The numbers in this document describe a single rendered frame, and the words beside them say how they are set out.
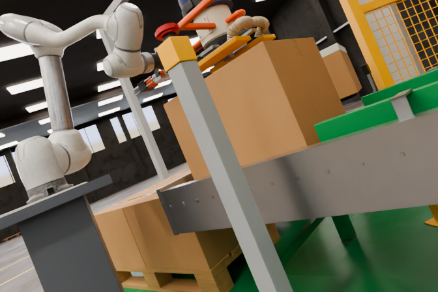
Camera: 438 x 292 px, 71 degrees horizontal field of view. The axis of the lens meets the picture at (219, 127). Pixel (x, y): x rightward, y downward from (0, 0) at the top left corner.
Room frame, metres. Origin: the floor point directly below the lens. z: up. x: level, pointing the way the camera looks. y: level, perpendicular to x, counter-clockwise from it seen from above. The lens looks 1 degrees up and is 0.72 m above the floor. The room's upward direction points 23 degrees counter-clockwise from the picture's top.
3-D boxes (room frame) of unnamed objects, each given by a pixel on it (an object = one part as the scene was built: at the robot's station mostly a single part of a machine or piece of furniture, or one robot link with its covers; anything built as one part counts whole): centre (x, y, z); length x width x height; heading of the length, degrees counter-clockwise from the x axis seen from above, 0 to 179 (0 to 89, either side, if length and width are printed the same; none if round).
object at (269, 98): (1.35, -0.16, 0.75); 0.60 x 0.40 x 0.40; 47
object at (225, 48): (1.27, -0.09, 1.04); 0.34 x 0.10 x 0.05; 47
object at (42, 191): (1.35, 0.79, 0.79); 0.22 x 0.18 x 0.06; 33
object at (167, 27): (0.82, 0.03, 1.02); 0.07 x 0.07 x 0.04
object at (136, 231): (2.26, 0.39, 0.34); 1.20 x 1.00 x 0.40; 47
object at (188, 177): (1.58, 0.11, 0.58); 0.70 x 0.03 x 0.06; 137
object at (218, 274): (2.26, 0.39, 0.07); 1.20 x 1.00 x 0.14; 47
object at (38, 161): (1.38, 0.80, 0.93); 0.18 x 0.16 x 0.22; 168
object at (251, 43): (1.41, -0.22, 1.04); 0.34 x 0.10 x 0.05; 47
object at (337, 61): (2.66, -1.03, 0.82); 0.60 x 0.40 x 0.40; 151
